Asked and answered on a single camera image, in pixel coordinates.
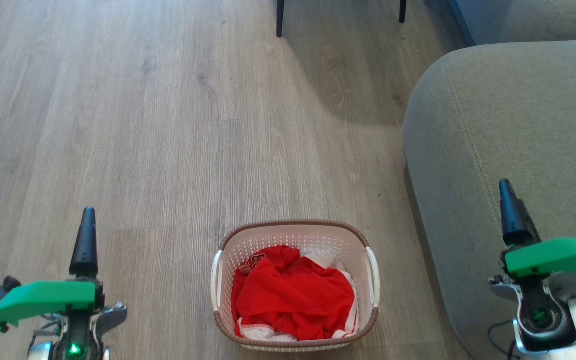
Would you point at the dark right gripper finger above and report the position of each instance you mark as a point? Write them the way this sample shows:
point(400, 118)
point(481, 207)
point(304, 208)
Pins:
point(512, 215)

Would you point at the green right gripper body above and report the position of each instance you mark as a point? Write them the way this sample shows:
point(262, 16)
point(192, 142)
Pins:
point(558, 255)

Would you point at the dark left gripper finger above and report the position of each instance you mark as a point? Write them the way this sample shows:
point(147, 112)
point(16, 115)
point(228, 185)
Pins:
point(84, 245)

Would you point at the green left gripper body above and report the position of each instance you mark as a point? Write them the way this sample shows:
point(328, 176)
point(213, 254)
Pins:
point(43, 297)

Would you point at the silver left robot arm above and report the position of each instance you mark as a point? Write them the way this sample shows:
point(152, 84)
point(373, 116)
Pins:
point(38, 352)

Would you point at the white laundry basket brown rim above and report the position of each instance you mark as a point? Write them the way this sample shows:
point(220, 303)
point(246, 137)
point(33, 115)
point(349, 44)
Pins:
point(295, 235)

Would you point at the grey fabric sofa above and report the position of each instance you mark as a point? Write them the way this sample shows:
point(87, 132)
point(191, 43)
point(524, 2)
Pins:
point(518, 125)

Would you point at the blue grey upholstered furniture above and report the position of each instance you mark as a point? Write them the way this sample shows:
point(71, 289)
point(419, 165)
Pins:
point(533, 20)

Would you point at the black chair leg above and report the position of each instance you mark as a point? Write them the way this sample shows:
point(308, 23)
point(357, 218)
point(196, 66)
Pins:
point(402, 10)
point(280, 17)

